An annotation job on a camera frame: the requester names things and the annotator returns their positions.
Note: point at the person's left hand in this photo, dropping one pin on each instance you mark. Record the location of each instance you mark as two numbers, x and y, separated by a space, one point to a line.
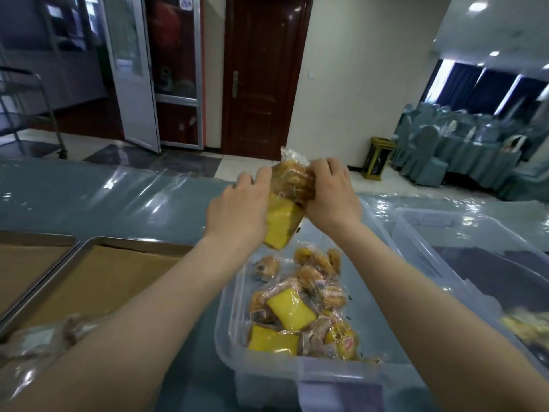
240 214

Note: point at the person's right hand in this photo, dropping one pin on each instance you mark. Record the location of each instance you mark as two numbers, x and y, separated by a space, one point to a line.
334 197

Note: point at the yellow packaged bread slice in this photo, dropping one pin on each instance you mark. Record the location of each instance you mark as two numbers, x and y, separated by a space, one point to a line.
272 340
285 218
291 311

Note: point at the pile of small bun packets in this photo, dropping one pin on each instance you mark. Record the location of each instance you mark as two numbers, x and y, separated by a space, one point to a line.
311 276

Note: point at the steel tray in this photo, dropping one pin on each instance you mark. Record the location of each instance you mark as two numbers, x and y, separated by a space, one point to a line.
128 244
38 238

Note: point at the pile of brown cake packets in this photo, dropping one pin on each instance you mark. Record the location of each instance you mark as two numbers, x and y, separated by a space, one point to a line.
34 343

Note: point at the person's left forearm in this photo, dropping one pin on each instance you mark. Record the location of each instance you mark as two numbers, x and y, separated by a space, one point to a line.
128 330

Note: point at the person's right forearm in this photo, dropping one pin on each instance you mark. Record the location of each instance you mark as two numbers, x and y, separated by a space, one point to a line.
407 304

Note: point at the brown paper tray liner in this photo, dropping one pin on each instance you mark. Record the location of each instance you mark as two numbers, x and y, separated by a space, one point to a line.
25 270
107 283

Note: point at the gold and black bin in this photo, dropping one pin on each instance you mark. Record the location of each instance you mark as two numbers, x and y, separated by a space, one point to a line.
377 160

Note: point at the group of teal covered chairs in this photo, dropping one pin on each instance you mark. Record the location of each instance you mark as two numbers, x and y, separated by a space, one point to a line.
424 163

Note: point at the dark wooden door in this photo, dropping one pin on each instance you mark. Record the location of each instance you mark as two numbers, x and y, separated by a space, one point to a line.
266 115

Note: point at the plastic covered teal tablecloth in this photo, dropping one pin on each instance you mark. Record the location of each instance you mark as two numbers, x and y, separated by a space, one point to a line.
107 197

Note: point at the white framed door leaf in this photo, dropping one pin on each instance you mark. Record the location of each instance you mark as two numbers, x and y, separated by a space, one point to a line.
137 120

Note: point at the teal clothed banquet table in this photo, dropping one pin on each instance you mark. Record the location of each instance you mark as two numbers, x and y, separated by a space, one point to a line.
480 158

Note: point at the aluminium framed glass door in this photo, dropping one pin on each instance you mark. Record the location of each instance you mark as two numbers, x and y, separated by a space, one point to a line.
198 60

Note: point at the black mat with white shape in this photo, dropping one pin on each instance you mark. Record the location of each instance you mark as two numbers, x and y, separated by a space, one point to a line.
493 274

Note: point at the dark blue curtain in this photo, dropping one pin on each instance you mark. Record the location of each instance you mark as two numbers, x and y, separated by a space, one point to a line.
493 92

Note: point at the metal trolley cart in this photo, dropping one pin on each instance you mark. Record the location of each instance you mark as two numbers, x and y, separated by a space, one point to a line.
48 115

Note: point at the blue and white door sticker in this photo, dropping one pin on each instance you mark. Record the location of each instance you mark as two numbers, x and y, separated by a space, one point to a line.
185 1

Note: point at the glass partition with metal frame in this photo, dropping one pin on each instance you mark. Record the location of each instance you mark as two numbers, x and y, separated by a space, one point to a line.
64 77

